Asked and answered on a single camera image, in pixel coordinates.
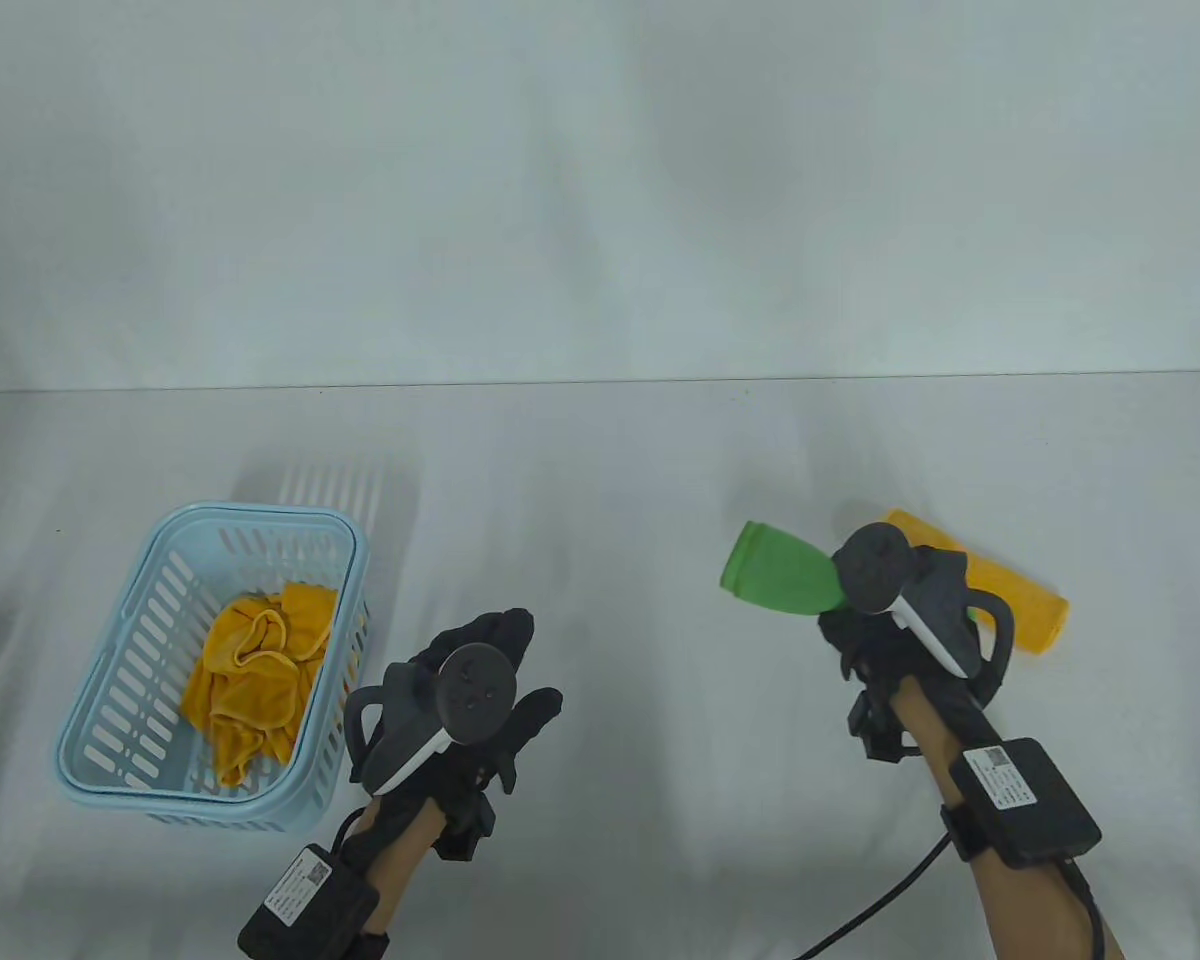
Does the person's right hand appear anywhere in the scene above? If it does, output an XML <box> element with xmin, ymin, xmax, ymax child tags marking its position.
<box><xmin>817</xmin><ymin>598</ymin><xmax>963</xmax><ymax>706</ymax></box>

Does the person's left hand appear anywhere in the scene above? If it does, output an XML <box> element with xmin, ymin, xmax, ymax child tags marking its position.
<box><xmin>353</xmin><ymin>607</ymin><xmax>565</xmax><ymax>833</ymax></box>

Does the green towel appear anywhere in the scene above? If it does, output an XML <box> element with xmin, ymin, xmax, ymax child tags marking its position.
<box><xmin>717</xmin><ymin>520</ymin><xmax>853</xmax><ymax>616</ymax></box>

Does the yellow square towel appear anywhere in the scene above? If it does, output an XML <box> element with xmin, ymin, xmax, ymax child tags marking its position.
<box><xmin>883</xmin><ymin>509</ymin><xmax>1072</xmax><ymax>657</ymax></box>

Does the orange cloth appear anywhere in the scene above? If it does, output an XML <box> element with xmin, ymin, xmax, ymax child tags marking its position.
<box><xmin>179</xmin><ymin>581</ymin><xmax>340</xmax><ymax>790</ymax></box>

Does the person's right forearm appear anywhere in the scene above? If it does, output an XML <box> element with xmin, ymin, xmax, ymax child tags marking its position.
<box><xmin>888</xmin><ymin>683</ymin><xmax>1128</xmax><ymax>960</ymax></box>

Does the black and white controller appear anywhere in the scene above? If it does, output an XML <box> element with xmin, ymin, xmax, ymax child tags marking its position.
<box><xmin>344</xmin><ymin>644</ymin><xmax>520</xmax><ymax>799</ymax></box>
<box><xmin>832</xmin><ymin>522</ymin><xmax>1018</xmax><ymax>707</ymax></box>

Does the black sensor box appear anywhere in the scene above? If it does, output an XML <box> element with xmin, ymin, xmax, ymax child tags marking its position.
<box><xmin>947</xmin><ymin>737</ymin><xmax>1104</xmax><ymax>868</ymax></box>
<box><xmin>237</xmin><ymin>844</ymin><xmax>382</xmax><ymax>960</ymax></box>

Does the light blue plastic basket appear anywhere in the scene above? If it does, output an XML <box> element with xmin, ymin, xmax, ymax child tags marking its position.
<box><xmin>55</xmin><ymin>502</ymin><xmax>372</xmax><ymax>837</ymax></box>

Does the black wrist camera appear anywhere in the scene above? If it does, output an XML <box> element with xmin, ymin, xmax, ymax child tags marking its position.
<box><xmin>845</xmin><ymin>688</ymin><xmax>928</xmax><ymax>767</ymax></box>
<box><xmin>428</xmin><ymin>793</ymin><xmax>502</xmax><ymax>864</ymax></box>

